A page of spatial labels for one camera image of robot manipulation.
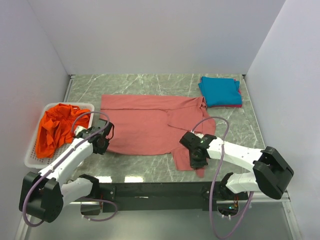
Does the salmon pink t-shirt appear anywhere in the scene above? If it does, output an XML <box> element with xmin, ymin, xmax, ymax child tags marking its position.
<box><xmin>100</xmin><ymin>94</ymin><xmax>216</xmax><ymax>171</ymax></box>

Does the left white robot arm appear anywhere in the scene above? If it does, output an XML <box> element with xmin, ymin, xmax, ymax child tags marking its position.
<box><xmin>19</xmin><ymin>119</ymin><xmax>115</xmax><ymax>227</ymax></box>

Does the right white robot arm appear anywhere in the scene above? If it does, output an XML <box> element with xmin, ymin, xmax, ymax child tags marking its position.
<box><xmin>179</xmin><ymin>131</ymin><xmax>294</xmax><ymax>200</ymax></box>

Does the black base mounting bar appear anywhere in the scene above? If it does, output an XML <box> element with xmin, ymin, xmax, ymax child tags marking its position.
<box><xmin>87</xmin><ymin>181</ymin><xmax>239</xmax><ymax>211</ymax></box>

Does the orange t-shirt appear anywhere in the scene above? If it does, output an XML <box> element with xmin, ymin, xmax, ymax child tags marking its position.
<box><xmin>35</xmin><ymin>103</ymin><xmax>90</xmax><ymax>159</ymax></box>

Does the folded blue t-shirt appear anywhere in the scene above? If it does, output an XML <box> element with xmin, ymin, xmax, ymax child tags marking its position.
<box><xmin>198</xmin><ymin>75</ymin><xmax>243</xmax><ymax>107</ymax></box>

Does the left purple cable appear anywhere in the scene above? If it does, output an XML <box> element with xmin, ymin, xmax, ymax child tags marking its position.
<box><xmin>21</xmin><ymin>111</ymin><xmax>119</xmax><ymax>228</ymax></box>

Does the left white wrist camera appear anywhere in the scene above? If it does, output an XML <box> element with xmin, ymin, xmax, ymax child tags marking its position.
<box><xmin>73</xmin><ymin>125</ymin><xmax>86</xmax><ymax>136</ymax></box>

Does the aluminium frame rail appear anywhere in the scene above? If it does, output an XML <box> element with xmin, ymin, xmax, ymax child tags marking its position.
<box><xmin>24</xmin><ymin>181</ymin><xmax>291</xmax><ymax>205</ymax></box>

